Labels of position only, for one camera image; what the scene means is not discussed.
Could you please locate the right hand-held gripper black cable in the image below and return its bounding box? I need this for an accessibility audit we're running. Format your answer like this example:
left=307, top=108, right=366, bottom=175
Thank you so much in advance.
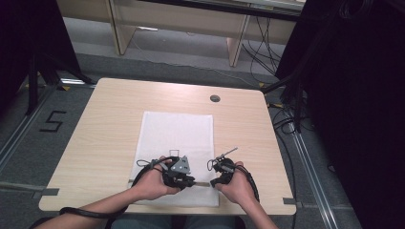
left=206, top=157, right=261, bottom=203

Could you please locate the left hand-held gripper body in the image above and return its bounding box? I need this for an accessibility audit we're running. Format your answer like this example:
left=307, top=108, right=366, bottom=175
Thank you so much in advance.
left=161, top=155, right=192, bottom=189

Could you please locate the person's left hand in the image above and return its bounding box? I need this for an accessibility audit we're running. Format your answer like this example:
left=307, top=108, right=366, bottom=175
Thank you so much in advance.
left=132, top=156, right=181, bottom=201

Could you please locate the bunch of black floor cables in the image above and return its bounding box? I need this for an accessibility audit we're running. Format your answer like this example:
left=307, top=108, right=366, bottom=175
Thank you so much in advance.
left=241, top=14, right=285, bottom=84

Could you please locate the person's right hand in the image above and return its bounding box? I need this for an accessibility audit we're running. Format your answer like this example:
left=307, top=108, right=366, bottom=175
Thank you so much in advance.
left=216, top=160, right=258, bottom=206

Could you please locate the black curtain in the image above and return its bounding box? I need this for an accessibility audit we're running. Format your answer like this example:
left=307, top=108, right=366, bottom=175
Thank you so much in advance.
left=0, top=0, right=82, bottom=114
left=275, top=0, right=405, bottom=229

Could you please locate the aluminium floor rail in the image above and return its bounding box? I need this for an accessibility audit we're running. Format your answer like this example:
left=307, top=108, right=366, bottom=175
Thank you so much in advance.
left=288, top=122, right=339, bottom=229
left=0, top=85, right=54, bottom=173

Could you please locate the white zippered cloth bag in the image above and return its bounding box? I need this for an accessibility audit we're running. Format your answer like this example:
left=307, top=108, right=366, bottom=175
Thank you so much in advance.
left=128, top=111, right=221, bottom=208

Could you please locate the light wooden desk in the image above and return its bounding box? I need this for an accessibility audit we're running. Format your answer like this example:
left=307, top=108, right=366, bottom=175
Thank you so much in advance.
left=56, top=0, right=307, bottom=68

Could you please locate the hand-held gripper black cable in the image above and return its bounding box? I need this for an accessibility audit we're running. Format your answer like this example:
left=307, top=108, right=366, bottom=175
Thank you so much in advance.
left=58, top=156, right=180, bottom=220
left=206, top=157, right=261, bottom=203

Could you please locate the black metal stand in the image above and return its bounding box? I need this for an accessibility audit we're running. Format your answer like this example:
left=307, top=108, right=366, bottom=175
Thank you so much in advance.
left=261, top=61, right=309, bottom=134
left=26, top=52, right=96, bottom=116

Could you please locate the left hand-held gripper black cable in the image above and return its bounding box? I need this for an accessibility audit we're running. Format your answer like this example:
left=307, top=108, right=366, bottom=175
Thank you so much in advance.
left=58, top=156, right=180, bottom=220

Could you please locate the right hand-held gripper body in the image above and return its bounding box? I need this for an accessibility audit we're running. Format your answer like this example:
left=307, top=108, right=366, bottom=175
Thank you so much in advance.
left=211, top=147, right=239, bottom=185

